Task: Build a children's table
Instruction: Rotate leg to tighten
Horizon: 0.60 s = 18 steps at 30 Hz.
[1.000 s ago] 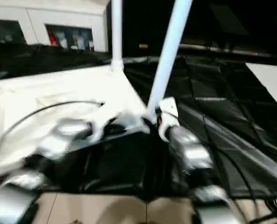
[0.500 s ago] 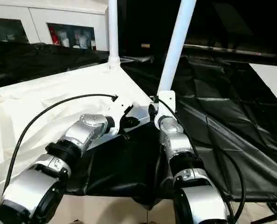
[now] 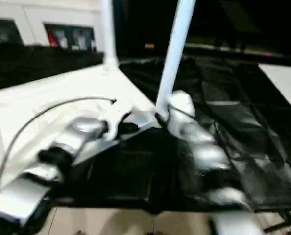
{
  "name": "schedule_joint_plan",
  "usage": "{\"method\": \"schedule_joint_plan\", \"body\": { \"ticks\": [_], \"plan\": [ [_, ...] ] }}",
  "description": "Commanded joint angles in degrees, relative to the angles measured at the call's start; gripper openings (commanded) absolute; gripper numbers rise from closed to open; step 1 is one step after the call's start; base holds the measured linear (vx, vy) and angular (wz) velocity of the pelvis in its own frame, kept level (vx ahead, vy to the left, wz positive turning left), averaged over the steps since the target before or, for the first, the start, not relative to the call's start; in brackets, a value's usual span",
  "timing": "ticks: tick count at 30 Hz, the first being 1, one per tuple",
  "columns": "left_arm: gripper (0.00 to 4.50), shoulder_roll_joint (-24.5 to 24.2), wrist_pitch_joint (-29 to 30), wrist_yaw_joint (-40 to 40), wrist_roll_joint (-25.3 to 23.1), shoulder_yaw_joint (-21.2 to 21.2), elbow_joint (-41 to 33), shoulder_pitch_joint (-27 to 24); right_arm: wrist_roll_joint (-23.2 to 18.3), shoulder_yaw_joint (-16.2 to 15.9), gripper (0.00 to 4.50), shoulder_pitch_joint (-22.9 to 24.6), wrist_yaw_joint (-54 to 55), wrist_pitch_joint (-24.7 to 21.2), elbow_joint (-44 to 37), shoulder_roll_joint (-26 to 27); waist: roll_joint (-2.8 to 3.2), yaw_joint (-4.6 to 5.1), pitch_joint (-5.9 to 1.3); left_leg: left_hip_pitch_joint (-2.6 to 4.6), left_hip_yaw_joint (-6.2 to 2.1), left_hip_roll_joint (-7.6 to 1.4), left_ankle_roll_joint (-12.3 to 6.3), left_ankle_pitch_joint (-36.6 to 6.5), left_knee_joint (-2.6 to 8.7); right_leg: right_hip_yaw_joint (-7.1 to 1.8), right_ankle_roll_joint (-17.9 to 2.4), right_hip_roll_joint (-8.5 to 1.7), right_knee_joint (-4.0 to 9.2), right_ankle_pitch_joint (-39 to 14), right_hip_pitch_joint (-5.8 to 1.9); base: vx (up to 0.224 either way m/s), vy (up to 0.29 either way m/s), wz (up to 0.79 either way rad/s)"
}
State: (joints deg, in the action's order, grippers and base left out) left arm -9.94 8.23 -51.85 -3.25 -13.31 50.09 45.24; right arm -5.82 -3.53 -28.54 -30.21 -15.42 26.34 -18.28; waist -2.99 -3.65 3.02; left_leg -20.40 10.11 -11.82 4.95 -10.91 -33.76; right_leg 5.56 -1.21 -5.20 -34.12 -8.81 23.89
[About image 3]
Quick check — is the white plastic table top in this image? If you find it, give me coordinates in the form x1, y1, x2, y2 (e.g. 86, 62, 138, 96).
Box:
0, 62, 164, 202

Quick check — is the black work mat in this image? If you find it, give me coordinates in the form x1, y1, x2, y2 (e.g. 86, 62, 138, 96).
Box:
0, 44, 291, 214

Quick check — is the black case with gold label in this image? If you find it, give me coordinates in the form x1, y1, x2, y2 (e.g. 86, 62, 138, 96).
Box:
112, 0, 191, 60

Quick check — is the dark metal rod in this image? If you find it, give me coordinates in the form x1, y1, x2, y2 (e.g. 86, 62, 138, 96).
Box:
184, 43, 291, 59

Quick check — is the white flat board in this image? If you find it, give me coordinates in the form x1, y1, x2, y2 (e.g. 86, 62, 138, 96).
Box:
257, 63, 291, 114

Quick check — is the white glass-door cabinet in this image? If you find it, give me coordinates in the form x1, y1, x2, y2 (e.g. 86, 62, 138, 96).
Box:
0, 0, 106, 52

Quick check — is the black metal stand leg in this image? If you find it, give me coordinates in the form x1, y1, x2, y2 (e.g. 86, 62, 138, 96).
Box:
264, 217, 291, 233

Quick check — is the black left wrist camera cable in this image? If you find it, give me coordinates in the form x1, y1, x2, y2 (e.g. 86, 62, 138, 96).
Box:
0, 97, 117, 194

